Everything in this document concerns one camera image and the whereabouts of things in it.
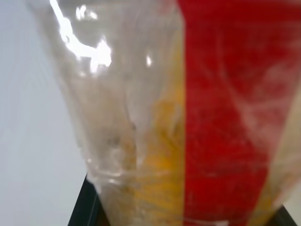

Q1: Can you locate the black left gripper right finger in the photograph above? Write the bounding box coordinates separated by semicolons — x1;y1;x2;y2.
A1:
274;204;301;226

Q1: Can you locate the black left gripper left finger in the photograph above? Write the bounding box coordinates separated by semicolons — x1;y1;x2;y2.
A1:
69;178;111;226

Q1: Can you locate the clear plastic bottle red tape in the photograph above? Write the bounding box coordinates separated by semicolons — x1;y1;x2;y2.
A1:
24;0;301;226

